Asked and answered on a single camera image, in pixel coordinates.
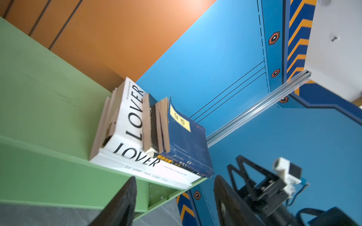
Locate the green wooden two-tier shelf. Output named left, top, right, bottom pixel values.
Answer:
left=0, top=16, right=208, bottom=221

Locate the black book with gold title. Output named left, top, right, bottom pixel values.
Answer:
left=142, top=93, right=173, bottom=163

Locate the dark blue book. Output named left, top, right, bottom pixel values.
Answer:
left=154, top=98, right=215, bottom=178

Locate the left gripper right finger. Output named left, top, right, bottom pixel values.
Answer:
left=214, top=175, right=263, bottom=226

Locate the white book with brown blocks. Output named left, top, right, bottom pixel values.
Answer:
left=89, top=97, right=201, bottom=190

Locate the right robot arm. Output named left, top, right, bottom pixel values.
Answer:
left=214, top=155, right=357, bottom=226

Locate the white LOVER magazine book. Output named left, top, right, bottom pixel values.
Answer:
left=90, top=78, right=169, bottom=172

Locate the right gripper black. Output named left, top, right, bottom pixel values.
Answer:
left=227, top=155, right=288, bottom=218

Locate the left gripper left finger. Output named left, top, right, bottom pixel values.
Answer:
left=89, top=177, right=137, bottom=226

